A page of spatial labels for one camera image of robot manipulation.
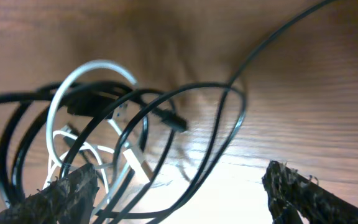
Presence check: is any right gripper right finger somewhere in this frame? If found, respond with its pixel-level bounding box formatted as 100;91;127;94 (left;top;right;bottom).
262;161;358;224

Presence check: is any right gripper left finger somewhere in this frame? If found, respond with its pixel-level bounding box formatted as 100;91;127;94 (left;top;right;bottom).
0;164;99;224

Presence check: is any white usb cable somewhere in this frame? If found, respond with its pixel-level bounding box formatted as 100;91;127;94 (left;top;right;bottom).
42;59;155;218

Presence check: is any thick black usb cable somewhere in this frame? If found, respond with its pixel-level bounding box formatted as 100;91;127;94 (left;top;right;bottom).
0;80;189;224

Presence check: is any thin black usb cable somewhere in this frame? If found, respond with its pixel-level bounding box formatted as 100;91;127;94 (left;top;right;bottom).
59;0;335;224

